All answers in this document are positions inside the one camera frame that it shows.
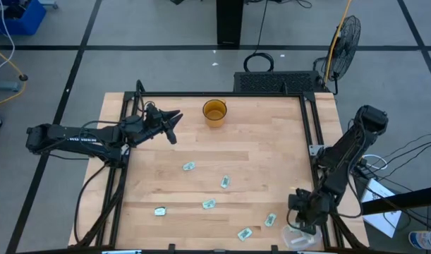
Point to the black ventilated computer case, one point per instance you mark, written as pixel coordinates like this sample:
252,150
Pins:
275,82

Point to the blue bin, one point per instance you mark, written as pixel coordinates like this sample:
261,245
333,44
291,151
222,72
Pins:
28,21

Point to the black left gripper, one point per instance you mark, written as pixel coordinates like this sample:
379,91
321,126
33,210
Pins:
150,132

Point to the amber plastic cup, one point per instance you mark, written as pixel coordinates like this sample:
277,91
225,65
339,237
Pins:
214,113

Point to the black pillar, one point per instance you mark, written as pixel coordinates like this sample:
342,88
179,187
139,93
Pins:
229,21

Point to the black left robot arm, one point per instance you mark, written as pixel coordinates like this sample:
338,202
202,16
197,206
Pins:
70,137

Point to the plastic bottle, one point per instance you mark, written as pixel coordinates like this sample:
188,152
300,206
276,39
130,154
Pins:
421,240

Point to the grey stand foot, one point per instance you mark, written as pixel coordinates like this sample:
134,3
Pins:
3,86

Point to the black aluminium table frame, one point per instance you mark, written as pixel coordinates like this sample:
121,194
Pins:
215,94

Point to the white box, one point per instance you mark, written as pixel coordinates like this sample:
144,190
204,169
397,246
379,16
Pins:
388,222

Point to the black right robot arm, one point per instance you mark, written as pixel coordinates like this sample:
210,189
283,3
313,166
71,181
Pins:
345,155

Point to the silver mounting plate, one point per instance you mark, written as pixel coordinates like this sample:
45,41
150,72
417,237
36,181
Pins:
314,150

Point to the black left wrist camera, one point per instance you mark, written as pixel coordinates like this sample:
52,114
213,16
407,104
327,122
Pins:
152,115

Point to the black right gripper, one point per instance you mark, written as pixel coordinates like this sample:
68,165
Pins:
312,206

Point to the clear plastic container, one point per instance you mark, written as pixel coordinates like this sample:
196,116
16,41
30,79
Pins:
289,244

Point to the black floor fan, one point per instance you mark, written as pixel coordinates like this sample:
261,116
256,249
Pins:
344,49

